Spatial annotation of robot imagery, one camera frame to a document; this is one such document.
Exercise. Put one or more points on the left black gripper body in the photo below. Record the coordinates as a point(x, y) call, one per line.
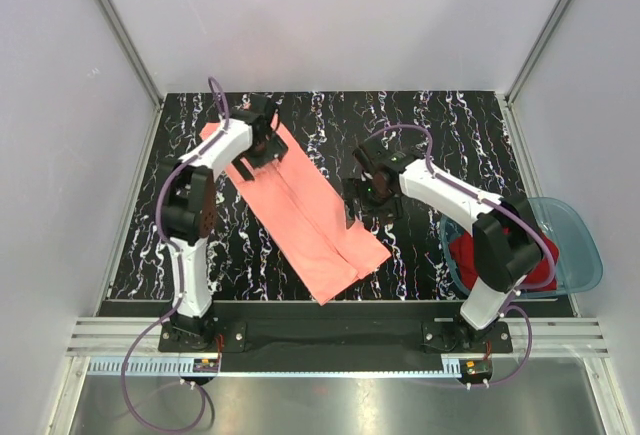
point(268, 152)

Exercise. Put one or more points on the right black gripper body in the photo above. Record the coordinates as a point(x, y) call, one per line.
point(374, 202)

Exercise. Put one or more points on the pink t shirt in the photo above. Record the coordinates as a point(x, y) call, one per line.
point(306, 217)

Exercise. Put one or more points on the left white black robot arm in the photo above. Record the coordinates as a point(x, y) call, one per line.
point(186, 212)

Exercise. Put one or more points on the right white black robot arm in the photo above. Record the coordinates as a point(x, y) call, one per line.
point(509, 252)

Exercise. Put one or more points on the red t shirt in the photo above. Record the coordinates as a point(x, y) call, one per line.
point(462, 253)

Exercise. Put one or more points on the black marble pattern mat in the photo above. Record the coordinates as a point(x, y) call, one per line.
point(466, 130)

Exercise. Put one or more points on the right small controller board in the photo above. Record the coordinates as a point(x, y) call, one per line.
point(477, 368)

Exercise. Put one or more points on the small controller board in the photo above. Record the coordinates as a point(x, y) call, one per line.
point(206, 365)
point(477, 368)

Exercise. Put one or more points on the left small controller board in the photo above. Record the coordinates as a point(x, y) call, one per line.
point(206, 365)

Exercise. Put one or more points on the blue plastic basket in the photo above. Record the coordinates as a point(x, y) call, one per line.
point(579, 267)

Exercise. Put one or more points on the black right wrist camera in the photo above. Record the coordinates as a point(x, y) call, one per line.
point(373, 156)

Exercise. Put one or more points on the aluminium rail profile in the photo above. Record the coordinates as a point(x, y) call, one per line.
point(546, 337)

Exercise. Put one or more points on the white slotted cable duct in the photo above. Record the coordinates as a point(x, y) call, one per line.
point(424, 366)

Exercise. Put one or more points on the left aluminium frame post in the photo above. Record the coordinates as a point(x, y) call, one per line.
point(132, 55)

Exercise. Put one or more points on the aluminium frame post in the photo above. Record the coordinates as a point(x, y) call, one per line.
point(558, 12)
point(132, 55)

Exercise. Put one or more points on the right aluminium frame post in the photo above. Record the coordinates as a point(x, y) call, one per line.
point(558, 12)

